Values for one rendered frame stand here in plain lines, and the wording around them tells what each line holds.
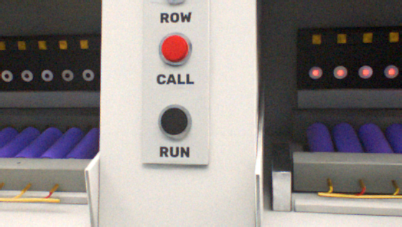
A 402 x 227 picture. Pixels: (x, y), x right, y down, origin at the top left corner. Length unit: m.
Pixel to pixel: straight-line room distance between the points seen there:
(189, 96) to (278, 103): 0.21
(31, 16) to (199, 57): 0.30
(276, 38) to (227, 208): 0.24
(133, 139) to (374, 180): 0.17
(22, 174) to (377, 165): 0.24
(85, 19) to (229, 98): 0.27
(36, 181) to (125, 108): 0.10
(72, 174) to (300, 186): 0.16
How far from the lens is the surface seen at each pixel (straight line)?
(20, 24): 0.58
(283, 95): 0.51
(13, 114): 0.52
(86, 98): 0.51
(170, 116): 0.31
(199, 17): 0.32
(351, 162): 0.38
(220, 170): 0.31
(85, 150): 0.42
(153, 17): 0.32
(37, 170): 0.39
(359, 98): 0.48
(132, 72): 0.32
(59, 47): 0.51
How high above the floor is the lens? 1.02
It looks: 4 degrees up
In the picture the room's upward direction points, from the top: straight up
